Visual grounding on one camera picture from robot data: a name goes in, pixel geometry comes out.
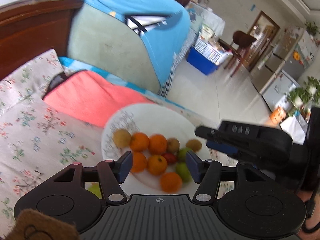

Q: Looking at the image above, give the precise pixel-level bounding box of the brown kiwi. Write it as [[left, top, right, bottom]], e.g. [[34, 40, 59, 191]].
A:
[[167, 138, 180, 154], [112, 129, 131, 148], [185, 139, 202, 153]]

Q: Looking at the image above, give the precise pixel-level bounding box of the round green fruit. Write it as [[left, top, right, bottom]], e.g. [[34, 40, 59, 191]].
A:
[[87, 184, 102, 199]]

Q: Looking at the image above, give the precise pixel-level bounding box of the person right hand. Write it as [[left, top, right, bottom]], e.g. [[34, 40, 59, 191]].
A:
[[297, 191, 320, 240]]

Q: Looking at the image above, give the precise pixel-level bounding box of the green fruit lower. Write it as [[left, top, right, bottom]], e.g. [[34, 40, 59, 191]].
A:
[[175, 162, 191, 183]]

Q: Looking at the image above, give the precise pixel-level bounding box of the green fruit upper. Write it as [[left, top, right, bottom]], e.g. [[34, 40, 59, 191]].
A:
[[177, 147, 192, 162]]

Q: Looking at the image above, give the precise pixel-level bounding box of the orange smiley bucket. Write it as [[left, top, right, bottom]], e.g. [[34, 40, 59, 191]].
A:
[[269, 106, 287, 125]]

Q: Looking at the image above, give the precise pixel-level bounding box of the red tomato centre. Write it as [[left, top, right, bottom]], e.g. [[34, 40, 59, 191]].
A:
[[162, 153, 177, 165]]

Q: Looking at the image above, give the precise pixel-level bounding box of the white cabinet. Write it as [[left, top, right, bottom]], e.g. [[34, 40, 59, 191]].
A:
[[262, 71, 299, 111]]

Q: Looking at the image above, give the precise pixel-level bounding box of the white round plate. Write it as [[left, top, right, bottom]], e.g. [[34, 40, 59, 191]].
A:
[[100, 103, 238, 198]]

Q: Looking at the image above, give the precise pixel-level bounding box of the potted green plant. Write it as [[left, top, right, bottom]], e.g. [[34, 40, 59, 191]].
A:
[[286, 76, 319, 116]]

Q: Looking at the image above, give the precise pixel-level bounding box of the coral pink towel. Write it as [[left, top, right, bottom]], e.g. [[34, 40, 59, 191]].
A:
[[42, 70, 151, 127]]

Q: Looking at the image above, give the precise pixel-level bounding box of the blue plastic bin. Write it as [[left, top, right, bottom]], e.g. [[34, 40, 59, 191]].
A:
[[187, 47, 218, 75]]

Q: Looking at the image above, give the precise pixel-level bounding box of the white plastic basket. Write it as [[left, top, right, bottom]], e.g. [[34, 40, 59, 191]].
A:
[[194, 38, 233, 66]]

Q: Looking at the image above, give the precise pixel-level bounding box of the brown plush sleeve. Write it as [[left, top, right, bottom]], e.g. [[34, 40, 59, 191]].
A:
[[4, 209, 80, 240]]

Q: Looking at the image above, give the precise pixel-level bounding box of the silver refrigerator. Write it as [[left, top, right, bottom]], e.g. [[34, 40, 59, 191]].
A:
[[252, 25, 319, 94]]

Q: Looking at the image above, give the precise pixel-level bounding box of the wooden chair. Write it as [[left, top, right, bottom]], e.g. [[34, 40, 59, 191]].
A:
[[218, 30, 257, 77]]

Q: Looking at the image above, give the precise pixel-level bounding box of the green sofa armrest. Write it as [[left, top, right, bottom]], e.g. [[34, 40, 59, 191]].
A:
[[67, 3, 161, 93]]

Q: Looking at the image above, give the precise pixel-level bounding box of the dark wooden side table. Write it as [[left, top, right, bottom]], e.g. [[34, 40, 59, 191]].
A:
[[1, 0, 84, 79]]

